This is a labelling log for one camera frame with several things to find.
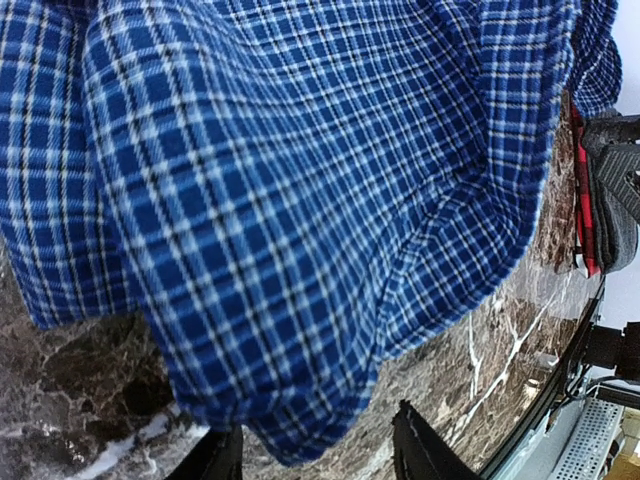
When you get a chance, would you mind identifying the folded black striped shirt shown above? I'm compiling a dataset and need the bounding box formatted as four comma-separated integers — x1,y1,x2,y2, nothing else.
580,109,639,274

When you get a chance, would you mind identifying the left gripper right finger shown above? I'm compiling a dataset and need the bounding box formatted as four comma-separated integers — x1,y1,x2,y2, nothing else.
392,400,481,480

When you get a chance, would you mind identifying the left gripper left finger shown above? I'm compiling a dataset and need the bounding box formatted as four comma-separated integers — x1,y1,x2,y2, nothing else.
165,426,243,480

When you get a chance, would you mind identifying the blue checked long sleeve shirt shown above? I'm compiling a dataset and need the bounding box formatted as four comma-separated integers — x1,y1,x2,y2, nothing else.
1,1,622,466

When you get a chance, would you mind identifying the folded red plaid shirt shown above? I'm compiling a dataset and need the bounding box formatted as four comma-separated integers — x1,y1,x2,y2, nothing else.
570,103,602,279

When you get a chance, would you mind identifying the white slotted cable duct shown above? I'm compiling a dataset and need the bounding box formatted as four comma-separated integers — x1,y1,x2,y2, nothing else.
548,398,624,480

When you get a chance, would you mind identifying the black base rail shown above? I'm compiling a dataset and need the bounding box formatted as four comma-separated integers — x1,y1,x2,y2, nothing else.
480,279,605,479

